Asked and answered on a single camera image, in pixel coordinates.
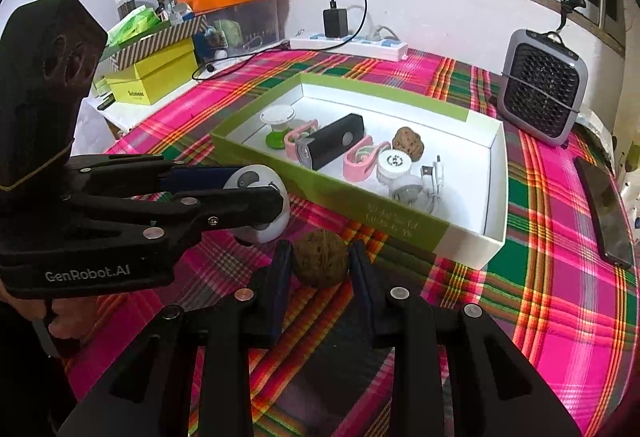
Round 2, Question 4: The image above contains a grey desktop heater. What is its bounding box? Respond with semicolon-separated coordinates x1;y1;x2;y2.
496;28;590;148

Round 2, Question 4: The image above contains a black hook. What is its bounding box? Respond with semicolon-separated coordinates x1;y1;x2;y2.
560;0;586;31

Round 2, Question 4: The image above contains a striped box with green lid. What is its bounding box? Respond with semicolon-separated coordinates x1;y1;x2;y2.
100;14;209;71

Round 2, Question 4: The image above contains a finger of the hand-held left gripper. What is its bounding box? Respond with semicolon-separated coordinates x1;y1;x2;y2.
60;186;287;249
67;153;251;199

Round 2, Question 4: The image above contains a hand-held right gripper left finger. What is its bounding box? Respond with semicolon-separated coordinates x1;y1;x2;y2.
57;239;296;437

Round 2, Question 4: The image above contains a black charger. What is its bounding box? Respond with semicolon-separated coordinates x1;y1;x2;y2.
323;8;350;38

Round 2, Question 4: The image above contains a white cable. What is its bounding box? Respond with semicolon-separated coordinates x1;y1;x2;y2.
415;156;446;213

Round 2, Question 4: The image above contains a patterned white curtain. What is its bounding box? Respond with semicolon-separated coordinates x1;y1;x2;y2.
607;0;640;219

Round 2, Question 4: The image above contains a green and white cardboard box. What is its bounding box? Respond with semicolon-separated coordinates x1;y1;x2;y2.
210;72;509;271

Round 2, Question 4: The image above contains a black smartphone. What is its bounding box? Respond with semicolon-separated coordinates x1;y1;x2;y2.
574;156;635;268

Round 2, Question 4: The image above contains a white power strip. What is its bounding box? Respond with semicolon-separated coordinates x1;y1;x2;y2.
290;33;409;62

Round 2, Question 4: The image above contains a white power cord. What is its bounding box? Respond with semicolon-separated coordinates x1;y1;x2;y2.
365;14;401;43

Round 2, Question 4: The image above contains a pink plaid tablecloth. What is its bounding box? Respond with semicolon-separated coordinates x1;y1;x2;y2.
65;48;640;437

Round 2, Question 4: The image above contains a large white round device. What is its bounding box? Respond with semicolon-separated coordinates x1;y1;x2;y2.
222;164;291;244

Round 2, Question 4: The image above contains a black rectangular device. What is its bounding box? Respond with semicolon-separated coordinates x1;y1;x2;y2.
295;113;365;171

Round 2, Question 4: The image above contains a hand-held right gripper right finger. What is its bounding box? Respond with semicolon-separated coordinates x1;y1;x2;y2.
348;240;583;437

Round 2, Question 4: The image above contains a yellow-green cardboard box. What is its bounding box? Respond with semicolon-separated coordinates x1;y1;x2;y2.
106;50;199;107

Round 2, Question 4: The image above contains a brown walnut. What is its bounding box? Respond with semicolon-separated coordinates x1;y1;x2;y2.
391;127;426;162
291;229;350;289

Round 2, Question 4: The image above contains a person's left hand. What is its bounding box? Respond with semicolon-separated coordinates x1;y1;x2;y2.
0;278;95;334

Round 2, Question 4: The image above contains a green tissue packet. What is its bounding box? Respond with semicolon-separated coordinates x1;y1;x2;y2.
107;4;161;46

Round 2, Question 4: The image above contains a pink plastic clip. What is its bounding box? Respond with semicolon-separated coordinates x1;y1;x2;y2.
284;120;321;163
344;136;391;183

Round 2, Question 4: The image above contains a white cabinet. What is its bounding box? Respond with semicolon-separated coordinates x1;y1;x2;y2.
82;92;152;154

